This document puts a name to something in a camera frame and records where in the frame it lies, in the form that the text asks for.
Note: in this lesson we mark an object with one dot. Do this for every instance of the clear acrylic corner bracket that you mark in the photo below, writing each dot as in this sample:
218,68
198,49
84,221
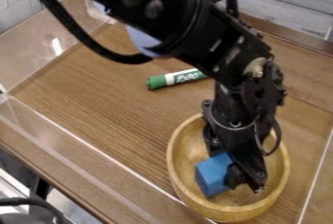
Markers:
95,11

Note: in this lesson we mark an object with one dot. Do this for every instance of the black metal table bracket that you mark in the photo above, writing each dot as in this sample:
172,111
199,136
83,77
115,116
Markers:
47,213

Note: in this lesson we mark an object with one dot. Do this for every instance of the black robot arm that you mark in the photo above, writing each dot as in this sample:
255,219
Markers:
202,33

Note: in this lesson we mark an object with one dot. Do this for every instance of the blue foam block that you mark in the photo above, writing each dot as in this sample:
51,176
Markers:
210,174

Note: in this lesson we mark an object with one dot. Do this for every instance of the green Expo dry-erase marker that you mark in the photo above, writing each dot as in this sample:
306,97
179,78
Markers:
174,78

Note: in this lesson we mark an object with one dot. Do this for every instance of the brown wooden bowl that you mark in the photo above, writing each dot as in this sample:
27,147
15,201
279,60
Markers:
235,205

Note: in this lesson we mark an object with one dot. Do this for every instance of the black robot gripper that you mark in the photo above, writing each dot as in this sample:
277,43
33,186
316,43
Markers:
241,126

